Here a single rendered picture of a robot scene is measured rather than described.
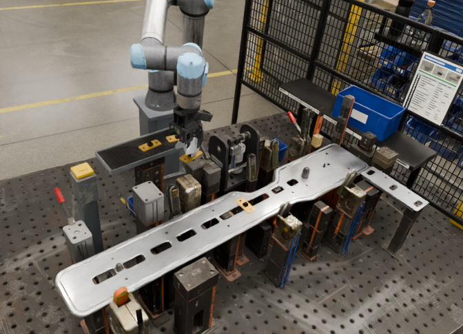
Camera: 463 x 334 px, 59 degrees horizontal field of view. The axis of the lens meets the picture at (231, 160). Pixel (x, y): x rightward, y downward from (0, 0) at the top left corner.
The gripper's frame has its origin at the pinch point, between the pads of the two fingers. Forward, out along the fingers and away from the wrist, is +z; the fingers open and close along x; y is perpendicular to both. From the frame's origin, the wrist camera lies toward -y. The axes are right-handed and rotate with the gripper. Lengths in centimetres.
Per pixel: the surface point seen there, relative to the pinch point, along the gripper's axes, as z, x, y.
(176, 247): 25.2, 10.9, 18.6
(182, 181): 18.0, -4.8, -1.8
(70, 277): 25, -5, 49
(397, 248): 52, 70, -62
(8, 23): 139, -462, -173
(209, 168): 18.5, -2.7, -15.2
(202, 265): 22.1, 23.8, 20.0
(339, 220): 39, 45, -47
